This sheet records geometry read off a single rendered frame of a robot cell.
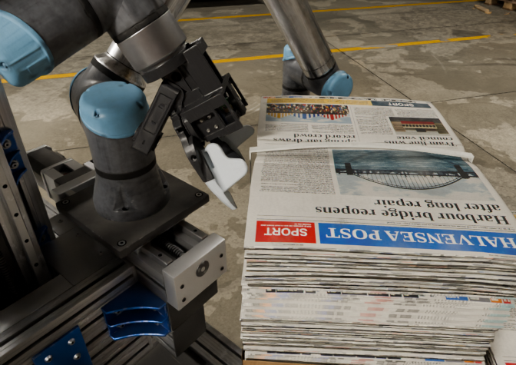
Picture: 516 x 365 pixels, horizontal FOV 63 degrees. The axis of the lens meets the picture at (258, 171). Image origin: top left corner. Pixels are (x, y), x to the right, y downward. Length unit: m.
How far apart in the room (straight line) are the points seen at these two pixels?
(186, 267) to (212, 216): 1.34
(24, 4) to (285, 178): 0.32
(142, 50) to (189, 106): 0.09
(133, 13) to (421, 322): 0.46
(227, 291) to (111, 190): 1.04
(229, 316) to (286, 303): 1.24
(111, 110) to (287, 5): 0.38
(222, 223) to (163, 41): 1.64
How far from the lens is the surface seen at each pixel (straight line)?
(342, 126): 0.63
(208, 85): 0.53
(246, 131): 0.63
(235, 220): 2.10
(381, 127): 0.65
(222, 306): 1.74
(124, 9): 0.51
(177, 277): 0.80
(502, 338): 0.72
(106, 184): 0.84
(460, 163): 0.60
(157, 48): 0.51
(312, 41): 0.92
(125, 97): 0.80
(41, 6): 0.49
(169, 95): 0.54
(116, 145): 0.78
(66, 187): 1.08
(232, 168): 0.54
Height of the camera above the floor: 1.34
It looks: 33 degrees down
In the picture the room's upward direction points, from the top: straight up
